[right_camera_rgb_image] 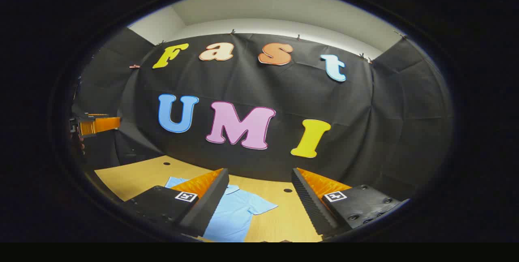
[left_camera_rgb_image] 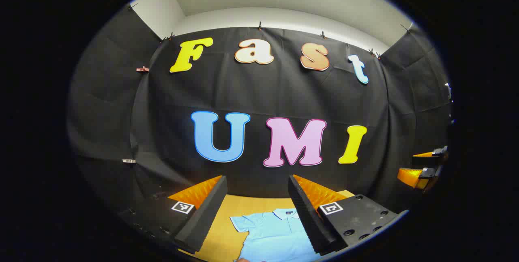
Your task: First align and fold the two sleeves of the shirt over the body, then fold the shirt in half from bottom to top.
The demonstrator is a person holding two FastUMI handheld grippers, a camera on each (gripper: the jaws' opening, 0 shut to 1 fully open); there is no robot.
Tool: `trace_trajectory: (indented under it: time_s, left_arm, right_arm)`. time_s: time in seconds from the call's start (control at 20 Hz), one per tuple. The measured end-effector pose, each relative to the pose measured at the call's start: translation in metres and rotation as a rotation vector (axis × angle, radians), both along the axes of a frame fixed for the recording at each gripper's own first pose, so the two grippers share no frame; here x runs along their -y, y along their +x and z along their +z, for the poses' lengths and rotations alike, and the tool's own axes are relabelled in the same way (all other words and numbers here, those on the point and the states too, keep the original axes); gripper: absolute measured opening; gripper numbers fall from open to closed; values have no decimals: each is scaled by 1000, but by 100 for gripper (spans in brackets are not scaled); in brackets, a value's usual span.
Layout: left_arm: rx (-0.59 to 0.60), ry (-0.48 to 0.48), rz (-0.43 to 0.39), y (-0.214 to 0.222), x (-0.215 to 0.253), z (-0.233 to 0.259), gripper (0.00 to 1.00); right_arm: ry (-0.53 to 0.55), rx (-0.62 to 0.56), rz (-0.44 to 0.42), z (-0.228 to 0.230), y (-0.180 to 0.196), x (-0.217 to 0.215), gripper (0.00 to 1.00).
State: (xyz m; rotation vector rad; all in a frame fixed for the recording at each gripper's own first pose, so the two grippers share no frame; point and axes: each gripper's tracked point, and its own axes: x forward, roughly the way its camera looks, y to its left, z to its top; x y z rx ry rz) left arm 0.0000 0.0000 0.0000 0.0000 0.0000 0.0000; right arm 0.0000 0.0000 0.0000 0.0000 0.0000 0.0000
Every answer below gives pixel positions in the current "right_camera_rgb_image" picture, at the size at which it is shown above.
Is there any light blue T-shirt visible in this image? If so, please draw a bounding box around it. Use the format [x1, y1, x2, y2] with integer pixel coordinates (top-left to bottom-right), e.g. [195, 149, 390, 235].
[164, 176, 279, 243]

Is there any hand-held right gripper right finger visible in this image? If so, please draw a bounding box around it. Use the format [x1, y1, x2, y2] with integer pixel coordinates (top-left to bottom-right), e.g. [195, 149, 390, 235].
[291, 168, 410, 238]

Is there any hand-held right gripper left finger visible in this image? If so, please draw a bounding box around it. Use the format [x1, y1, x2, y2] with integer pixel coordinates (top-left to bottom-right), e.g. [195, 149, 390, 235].
[122, 168, 229, 238]

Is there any black backdrop cloth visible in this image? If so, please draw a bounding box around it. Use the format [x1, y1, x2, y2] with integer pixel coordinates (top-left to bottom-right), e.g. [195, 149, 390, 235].
[71, 27, 454, 202]

